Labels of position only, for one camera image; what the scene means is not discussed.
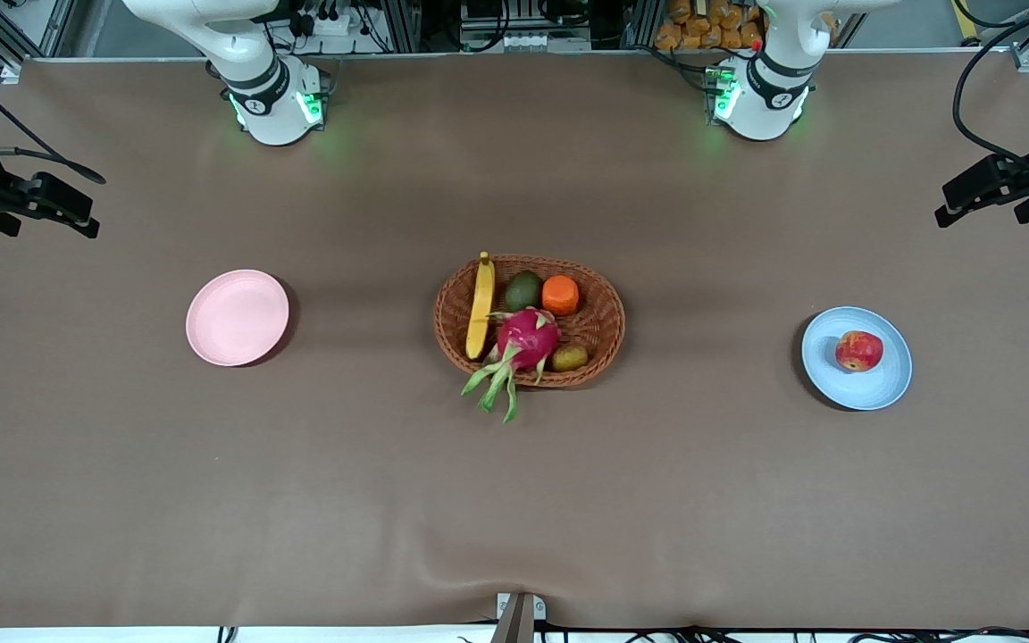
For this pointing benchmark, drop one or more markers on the red apple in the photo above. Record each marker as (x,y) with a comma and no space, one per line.
(859,351)

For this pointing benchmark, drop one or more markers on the yellow banana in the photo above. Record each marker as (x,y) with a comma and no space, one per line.
(481,304)

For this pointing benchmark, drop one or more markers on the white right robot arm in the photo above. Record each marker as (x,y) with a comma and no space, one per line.
(273,107)

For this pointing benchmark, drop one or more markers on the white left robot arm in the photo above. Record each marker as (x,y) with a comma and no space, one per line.
(765,112)

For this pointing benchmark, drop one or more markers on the pink round plate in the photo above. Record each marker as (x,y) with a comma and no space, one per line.
(238,317)

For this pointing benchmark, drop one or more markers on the blue round plate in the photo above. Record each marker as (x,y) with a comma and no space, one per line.
(872,390)

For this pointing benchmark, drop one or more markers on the bag of orange bread rolls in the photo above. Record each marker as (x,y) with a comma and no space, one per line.
(706,22)

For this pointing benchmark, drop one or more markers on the white power strip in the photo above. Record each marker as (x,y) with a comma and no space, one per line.
(345,25)

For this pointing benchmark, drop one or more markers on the brown wicker basket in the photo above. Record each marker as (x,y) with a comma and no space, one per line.
(599,326)

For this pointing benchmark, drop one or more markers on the orange fruit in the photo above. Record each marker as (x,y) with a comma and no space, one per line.
(560,295)

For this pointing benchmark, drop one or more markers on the brown kiwi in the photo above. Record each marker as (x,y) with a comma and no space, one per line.
(570,357)

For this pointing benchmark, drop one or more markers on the green avocado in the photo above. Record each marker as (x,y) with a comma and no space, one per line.
(523,291)

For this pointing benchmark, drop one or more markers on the pink dragon fruit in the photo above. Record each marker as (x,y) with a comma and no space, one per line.
(528,338)

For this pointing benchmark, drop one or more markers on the brown table cloth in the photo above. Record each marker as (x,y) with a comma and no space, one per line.
(514,491)

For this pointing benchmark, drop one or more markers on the metal table edge bracket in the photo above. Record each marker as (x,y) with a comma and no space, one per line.
(519,621)

